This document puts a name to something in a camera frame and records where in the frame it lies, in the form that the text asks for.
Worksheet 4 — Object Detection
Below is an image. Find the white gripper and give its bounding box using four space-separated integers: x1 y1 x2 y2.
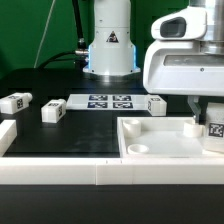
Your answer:
143 40 224 124

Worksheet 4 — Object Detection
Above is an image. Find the white square tabletop part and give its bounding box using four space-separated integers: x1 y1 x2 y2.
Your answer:
116 116 224 159

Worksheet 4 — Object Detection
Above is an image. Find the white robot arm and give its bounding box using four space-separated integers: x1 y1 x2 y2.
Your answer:
83 0 224 116

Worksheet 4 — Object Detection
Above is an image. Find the marker sheet with tags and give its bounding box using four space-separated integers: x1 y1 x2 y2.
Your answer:
67 94 147 110

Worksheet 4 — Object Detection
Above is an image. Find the white U-shaped obstacle fence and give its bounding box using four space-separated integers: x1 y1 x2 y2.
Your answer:
0 120 224 185

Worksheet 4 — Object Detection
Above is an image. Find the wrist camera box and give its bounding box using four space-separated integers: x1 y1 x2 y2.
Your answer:
151 6 207 40

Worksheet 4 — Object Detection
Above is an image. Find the black cable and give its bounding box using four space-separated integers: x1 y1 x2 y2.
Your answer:
36 0 90 70

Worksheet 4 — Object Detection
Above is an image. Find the thin grey cable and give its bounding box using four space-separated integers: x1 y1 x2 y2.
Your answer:
33 0 57 69

